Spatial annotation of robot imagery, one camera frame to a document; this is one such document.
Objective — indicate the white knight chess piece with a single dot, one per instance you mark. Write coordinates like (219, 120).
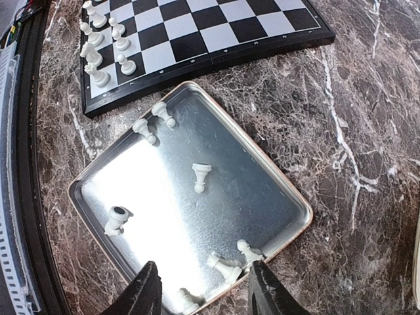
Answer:
(90, 54)

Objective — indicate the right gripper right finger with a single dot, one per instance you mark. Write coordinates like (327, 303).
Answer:
(267, 295)

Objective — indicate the white pawn tray right corner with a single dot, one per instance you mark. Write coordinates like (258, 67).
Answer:
(250, 254)

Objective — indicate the white piece lying in tray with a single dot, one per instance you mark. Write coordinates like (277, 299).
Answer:
(189, 303)

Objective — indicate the black grey chessboard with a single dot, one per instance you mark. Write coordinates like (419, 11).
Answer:
(174, 41)

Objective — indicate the white bishop chess piece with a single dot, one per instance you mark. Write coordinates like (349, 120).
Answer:
(94, 38)

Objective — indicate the grey slotted cable duct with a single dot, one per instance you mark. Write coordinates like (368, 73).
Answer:
(14, 267)

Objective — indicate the white rook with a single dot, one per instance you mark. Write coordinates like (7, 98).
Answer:
(100, 77)

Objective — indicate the black front rail base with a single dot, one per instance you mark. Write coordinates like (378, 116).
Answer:
(48, 293)

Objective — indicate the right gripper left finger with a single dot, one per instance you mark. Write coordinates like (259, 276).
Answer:
(142, 296)

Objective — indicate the white piece lying tray right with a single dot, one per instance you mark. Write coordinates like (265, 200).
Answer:
(230, 273)

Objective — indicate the white piece tray bottom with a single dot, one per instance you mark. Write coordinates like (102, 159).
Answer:
(117, 217)

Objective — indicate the white pawn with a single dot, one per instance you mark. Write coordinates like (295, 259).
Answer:
(140, 126)
(128, 67)
(121, 43)
(160, 110)
(120, 28)

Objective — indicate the white pawn lying centre tray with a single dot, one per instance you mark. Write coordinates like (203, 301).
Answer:
(201, 171)

